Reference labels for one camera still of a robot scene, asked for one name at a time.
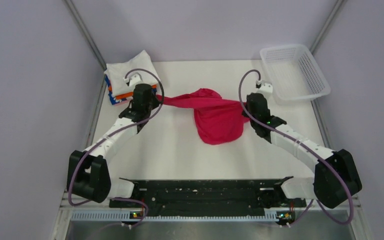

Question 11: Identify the white slotted cable duct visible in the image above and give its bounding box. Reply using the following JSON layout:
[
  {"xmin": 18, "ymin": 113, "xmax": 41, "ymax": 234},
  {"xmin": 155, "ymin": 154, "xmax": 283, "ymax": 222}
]
[{"xmin": 71, "ymin": 210, "xmax": 279, "ymax": 222}]

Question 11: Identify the red t shirt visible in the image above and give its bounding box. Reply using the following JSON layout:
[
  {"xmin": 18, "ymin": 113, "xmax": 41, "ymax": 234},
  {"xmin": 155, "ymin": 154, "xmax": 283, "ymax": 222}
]
[{"xmin": 157, "ymin": 88, "xmax": 250, "ymax": 145}]

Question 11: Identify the white folded t shirt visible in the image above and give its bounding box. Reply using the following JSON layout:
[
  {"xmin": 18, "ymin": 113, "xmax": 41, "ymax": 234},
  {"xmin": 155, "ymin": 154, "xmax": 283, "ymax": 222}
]
[{"xmin": 104, "ymin": 50, "xmax": 159, "ymax": 95}]

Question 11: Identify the aluminium frame post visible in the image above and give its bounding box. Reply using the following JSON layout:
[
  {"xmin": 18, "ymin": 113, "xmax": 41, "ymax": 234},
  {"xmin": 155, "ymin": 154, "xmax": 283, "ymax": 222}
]
[
  {"xmin": 63, "ymin": 0, "xmax": 107, "ymax": 71},
  {"xmin": 309, "ymin": 0, "xmax": 347, "ymax": 55}
]

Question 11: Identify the right aluminium frame post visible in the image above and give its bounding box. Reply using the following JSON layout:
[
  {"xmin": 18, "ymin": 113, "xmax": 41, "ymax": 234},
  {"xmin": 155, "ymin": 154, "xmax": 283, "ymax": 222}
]
[{"xmin": 309, "ymin": 0, "xmax": 347, "ymax": 55}]

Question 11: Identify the left aluminium frame post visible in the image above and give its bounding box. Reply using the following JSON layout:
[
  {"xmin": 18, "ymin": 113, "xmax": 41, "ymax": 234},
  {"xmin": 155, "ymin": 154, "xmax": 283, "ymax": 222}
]
[{"xmin": 63, "ymin": 0, "xmax": 107, "ymax": 71}]

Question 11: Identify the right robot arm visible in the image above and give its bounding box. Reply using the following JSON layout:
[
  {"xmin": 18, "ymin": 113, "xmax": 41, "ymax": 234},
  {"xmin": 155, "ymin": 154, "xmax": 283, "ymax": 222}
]
[{"xmin": 242, "ymin": 80, "xmax": 362, "ymax": 209}]

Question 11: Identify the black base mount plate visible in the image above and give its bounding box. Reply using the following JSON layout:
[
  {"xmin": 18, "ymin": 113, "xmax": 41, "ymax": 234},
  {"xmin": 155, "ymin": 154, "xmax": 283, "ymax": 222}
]
[{"xmin": 109, "ymin": 178, "xmax": 307, "ymax": 217}]

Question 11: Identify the white plastic basket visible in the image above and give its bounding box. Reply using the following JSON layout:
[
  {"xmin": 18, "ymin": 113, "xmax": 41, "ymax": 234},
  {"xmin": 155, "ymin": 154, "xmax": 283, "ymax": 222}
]
[{"xmin": 259, "ymin": 44, "xmax": 331, "ymax": 105}]

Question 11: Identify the orange folded t shirt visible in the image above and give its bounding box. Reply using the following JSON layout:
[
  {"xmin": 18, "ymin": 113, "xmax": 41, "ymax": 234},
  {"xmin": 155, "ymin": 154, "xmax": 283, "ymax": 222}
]
[{"xmin": 107, "ymin": 84, "xmax": 158, "ymax": 100}]

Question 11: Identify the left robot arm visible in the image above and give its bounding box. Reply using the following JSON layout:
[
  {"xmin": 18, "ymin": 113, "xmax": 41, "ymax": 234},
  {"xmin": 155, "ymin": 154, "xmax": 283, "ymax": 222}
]
[{"xmin": 66, "ymin": 69, "xmax": 163, "ymax": 207}]

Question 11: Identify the pink folded t shirt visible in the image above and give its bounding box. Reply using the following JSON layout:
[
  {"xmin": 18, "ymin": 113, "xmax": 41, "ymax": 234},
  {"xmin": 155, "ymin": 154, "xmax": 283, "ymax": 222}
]
[{"xmin": 116, "ymin": 97, "xmax": 132, "ymax": 106}]

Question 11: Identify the blue floral folded t shirt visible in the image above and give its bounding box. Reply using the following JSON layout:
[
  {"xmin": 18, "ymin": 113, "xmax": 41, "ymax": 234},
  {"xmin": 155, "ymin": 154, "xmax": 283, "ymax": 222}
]
[{"xmin": 104, "ymin": 75, "xmax": 117, "ymax": 106}]

